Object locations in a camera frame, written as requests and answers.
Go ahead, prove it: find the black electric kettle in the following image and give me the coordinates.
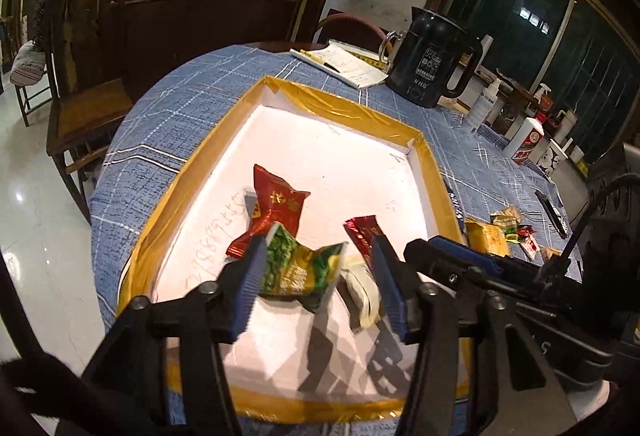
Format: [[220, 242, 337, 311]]
[[387, 7, 483, 109]]

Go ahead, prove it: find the wooden side table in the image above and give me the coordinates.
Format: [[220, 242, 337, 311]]
[[460, 53, 538, 127]]

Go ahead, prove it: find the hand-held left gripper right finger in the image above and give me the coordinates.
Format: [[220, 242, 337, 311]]
[[370, 233, 573, 436]]

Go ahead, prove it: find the dark red snack bar packet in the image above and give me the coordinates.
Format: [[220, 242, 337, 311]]
[[343, 215, 388, 271]]

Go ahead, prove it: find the blue plaid tablecloth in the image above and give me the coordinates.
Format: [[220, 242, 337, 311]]
[[90, 43, 586, 436]]

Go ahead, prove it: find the striped cushion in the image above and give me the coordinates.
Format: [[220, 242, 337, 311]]
[[10, 40, 48, 86]]

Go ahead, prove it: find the white red-label liquor bottle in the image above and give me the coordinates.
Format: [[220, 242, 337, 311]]
[[502, 113, 548, 164]]

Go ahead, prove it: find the small green snack packet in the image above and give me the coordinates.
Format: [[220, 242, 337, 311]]
[[490, 208, 521, 229]]

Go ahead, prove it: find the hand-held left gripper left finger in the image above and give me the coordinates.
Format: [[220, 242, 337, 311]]
[[82, 233, 271, 436]]

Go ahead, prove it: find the yellow snack packet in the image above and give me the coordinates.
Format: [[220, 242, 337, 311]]
[[465, 216, 511, 257]]

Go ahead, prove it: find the gold-rimmed white tray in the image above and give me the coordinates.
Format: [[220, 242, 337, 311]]
[[116, 76, 468, 424]]

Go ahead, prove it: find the white spray bottle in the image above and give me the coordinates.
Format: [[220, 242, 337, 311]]
[[467, 78, 502, 134]]

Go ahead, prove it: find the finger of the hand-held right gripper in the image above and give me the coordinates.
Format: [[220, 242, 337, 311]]
[[427, 235, 541, 277], [404, 240, 501, 297]]

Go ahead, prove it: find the white notepad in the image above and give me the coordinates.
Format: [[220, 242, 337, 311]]
[[290, 42, 390, 90]]

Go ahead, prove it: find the wooden sideboard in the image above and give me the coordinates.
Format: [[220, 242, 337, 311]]
[[107, 0, 301, 91]]

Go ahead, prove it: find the red gold-print snack packet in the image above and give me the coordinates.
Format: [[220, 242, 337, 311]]
[[226, 164, 311, 261]]

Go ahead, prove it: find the white printed cup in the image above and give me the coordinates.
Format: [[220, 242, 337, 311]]
[[537, 138, 568, 181]]

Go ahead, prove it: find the tall wooden chair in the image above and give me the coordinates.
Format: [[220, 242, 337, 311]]
[[35, 0, 138, 227]]

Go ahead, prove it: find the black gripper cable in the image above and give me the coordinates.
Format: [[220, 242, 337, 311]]
[[562, 173, 640, 267]]

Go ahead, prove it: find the round-back wooden chair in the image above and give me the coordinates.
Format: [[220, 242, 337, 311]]
[[312, 12, 396, 56]]

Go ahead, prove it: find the yellow tape measure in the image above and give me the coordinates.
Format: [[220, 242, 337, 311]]
[[350, 50, 388, 69]]

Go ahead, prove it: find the glass mug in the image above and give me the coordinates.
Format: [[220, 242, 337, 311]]
[[378, 30, 403, 66]]

